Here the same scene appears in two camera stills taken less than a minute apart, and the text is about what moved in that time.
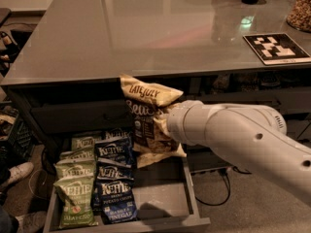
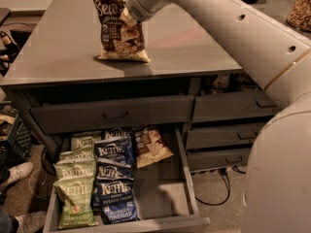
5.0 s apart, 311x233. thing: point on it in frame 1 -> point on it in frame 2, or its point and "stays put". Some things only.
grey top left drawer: x=83 y=116 stays put
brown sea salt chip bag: x=154 y=141 -> x=119 y=40
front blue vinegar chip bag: x=118 y=202 stays put
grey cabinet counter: x=66 y=70 stays put
